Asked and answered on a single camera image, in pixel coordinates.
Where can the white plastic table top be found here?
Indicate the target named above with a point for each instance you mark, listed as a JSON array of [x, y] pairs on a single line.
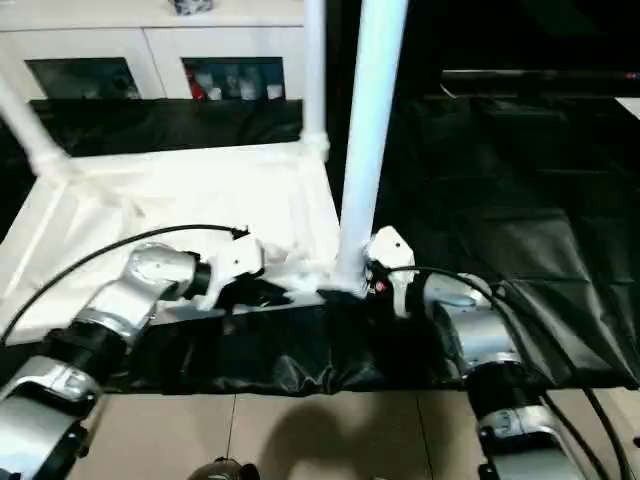
[[200, 200]]

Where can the white plastic table leg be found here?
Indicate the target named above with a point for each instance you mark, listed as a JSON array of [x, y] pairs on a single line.
[[27, 125], [314, 75], [370, 125]]

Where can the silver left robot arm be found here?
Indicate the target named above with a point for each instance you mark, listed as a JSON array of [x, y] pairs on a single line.
[[145, 280]]

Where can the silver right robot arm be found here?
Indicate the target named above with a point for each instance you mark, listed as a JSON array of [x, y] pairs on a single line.
[[480, 330]]

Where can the black mat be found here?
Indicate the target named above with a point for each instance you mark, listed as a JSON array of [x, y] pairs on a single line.
[[525, 225]]

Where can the dark brown rounded object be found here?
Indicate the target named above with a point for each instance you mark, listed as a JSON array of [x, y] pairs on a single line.
[[225, 471]]

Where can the white cup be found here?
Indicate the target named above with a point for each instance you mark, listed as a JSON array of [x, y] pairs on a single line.
[[215, 93], [247, 90], [273, 92]]

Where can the long black bar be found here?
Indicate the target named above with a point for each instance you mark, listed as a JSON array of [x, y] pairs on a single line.
[[540, 75]]

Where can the white cabinet with glass doors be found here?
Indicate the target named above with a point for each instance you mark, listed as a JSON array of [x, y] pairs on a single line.
[[150, 40]]

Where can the grey speckled ornament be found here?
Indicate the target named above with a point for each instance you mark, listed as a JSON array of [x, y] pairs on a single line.
[[194, 5]]

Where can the white flat board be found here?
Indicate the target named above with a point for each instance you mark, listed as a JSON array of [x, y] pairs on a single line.
[[629, 107]]

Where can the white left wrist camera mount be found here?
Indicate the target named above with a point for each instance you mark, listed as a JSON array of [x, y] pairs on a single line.
[[237, 260]]

